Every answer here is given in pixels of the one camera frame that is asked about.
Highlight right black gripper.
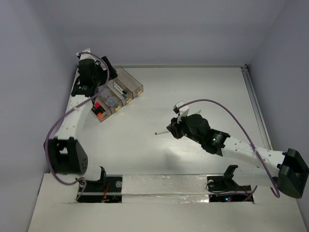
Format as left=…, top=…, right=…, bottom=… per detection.
left=167, top=113, right=203, bottom=145

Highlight black-capped white marker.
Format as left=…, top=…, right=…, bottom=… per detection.
left=113, top=83, right=127, bottom=98

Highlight pink highlighter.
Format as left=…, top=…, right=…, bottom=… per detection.
left=94, top=102, right=101, bottom=110

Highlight clear jar of paperclips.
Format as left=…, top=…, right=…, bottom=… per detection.
left=106, top=97, right=118, bottom=107

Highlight red-capped white marker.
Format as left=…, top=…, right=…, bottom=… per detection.
left=155, top=130, right=169, bottom=135

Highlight blue-capped white marker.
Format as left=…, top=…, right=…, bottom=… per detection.
left=113, top=83, right=126, bottom=94

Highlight orange highlighter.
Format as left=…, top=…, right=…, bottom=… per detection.
left=97, top=112, right=108, bottom=122

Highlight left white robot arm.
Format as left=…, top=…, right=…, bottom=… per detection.
left=44, top=51, right=118, bottom=186

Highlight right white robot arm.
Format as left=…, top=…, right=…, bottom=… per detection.
left=167, top=114, right=309, bottom=199

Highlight clear four-compartment organizer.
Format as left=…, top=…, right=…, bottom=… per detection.
left=92, top=66, right=143, bottom=117

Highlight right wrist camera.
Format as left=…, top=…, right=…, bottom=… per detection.
left=173, top=101, right=189, bottom=123

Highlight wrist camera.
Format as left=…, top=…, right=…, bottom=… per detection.
left=76, top=48, right=93, bottom=60
left=173, top=101, right=189, bottom=123

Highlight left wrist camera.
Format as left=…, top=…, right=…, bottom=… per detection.
left=76, top=48, right=93, bottom=60

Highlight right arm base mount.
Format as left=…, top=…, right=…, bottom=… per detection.
left=205, top=165, right=254, bottom=203

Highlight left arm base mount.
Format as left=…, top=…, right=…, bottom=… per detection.
left=77, top=166, right=123, bottom=203

